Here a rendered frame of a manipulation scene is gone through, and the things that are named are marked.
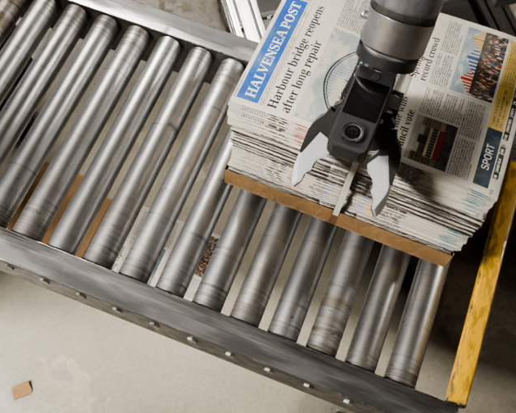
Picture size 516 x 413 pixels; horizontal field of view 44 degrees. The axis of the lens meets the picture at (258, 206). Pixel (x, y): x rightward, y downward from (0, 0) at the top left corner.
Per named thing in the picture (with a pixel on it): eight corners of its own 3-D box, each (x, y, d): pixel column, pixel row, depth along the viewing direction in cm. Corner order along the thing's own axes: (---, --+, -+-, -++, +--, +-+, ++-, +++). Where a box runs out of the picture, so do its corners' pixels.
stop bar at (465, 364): (524, 168, 111) (529, 163, 109) (463, 410, 95) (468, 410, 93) (506, 161, 111) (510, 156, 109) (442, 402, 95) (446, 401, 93)
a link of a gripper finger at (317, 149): (303, 170, 87) (349, 128, 82) (291, 190, 82) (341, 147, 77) (287, 155, 87) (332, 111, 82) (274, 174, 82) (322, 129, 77)
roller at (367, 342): (427, 138, 119) (453, 137, 116) (350, 378, 102) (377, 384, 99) (416, 123, 116) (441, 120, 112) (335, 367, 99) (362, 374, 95)
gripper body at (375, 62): (391, 133, 83) (425, 47, 76) (381, 163, 76) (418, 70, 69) (335, 114, 84) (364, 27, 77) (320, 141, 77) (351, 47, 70)
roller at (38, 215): (156, 41, 124) (152, 24, 120) (39, 254, 107) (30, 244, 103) (133, 33, 125) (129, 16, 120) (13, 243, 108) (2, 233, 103)
